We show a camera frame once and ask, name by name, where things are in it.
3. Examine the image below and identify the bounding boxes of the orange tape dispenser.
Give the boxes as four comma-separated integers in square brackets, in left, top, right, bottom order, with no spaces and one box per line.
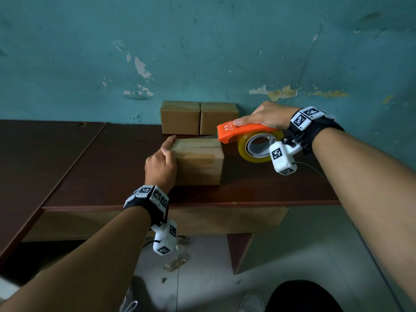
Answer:
[217,120,280,159]

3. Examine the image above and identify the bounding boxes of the black right wrist strap with markers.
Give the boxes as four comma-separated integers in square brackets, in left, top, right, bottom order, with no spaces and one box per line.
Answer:
[282,106,345,156]

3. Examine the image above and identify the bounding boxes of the yellowish clear tape roll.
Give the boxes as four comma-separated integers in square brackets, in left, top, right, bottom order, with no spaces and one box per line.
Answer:
[237,130,284,163]

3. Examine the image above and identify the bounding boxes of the large brown cardboard box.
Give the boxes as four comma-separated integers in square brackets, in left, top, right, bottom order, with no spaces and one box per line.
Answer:
[160,101,201,136]

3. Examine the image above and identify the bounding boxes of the cardboard box with dark edge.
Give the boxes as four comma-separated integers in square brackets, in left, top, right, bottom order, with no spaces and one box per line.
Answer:
[169,138,225,186]

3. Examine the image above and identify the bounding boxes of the black right camera cable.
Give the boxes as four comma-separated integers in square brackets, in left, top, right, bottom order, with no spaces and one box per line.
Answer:
[294,161,403,312]

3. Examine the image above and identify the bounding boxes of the black wrist strap with markers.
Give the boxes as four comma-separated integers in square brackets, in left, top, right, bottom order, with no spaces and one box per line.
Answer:
[123,185,169,227]
[282,106,345,156]

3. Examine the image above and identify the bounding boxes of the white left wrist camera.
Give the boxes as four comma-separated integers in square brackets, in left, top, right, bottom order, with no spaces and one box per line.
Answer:
[150,219,178,256]

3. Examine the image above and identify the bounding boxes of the black left wrist strap with markers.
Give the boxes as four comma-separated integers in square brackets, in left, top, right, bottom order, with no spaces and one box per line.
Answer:
[123,185,169,227]

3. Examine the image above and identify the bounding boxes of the dark brown wooden table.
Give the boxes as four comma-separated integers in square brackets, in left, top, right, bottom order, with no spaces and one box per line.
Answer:
[23,122,340,275]

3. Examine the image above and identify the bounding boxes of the small brown cardboard box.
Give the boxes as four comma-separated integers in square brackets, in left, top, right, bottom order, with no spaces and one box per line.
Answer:
[199,101,240,136]

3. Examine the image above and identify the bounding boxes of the person's left hand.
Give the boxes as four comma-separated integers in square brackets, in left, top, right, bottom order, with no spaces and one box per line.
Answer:
[144,135,178,195]

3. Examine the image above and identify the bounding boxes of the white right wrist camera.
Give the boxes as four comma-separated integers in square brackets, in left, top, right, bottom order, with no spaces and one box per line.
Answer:
[269,139,303,176]

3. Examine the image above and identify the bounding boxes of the person's right forearm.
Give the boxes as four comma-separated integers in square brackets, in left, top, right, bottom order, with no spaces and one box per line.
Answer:
[312,127,416,306]

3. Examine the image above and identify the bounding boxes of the person's right hand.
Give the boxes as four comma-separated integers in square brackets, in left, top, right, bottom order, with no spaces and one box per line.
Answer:
[232,101,299,130]

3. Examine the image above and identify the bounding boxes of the crumpled clear plastic scrap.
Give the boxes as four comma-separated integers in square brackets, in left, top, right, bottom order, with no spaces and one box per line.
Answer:
[163,236,191,273]

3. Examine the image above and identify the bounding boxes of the black trousers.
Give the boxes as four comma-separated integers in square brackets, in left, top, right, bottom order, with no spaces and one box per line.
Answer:
[265,280,344,312]

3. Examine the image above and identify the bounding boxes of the person's left forearm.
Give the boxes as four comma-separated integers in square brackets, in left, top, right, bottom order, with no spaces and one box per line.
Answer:
[0,206,152,312]

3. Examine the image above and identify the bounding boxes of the white left shoe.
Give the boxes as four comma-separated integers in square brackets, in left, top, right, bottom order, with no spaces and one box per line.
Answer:
[119,286,139,312]

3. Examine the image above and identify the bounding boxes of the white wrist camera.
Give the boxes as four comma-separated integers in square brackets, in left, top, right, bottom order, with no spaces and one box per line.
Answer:
[150,219,178,256]
[269,139,303,176]

